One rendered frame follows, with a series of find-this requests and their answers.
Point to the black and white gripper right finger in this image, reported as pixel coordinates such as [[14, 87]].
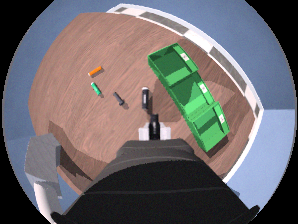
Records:
[[164, 132]]

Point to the green open-top bin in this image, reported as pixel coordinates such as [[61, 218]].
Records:
[[190, 100]]

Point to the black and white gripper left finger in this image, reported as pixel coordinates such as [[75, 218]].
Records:
[[144, 132]]

